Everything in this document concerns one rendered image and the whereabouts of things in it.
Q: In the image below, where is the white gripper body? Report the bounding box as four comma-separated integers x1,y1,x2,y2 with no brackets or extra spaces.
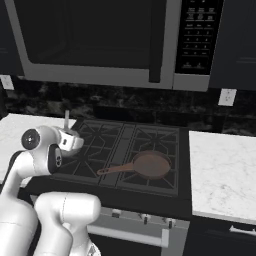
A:
67,130,85,157

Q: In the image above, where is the black stove with oven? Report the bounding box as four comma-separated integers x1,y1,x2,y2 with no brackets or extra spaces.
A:
19,117,193,256

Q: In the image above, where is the silver microwave oven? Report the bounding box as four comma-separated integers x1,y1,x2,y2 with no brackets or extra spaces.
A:
3,0,225,93

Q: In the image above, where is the brown frying pan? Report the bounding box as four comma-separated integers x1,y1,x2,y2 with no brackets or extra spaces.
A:
96,149,173,181

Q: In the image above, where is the dark drawer front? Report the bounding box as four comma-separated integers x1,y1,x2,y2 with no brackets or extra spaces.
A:
183,215,256,256

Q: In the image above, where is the white wall socket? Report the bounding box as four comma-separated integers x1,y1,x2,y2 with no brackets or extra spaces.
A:
217,87,238,107
0,74,15,91

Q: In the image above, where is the silver oven door handle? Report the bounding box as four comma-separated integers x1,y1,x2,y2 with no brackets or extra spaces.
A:
87,224,170,249

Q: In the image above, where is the dark wall cupboard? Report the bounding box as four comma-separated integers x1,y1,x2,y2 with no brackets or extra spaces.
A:
0,0,25,77
209,0,256,92

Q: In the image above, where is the black microwave door handle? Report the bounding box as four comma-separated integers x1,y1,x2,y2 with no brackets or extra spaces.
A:
148,0,167,84

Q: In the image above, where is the silver drawer handle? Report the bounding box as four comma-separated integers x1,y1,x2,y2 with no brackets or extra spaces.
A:
229,225,256,237

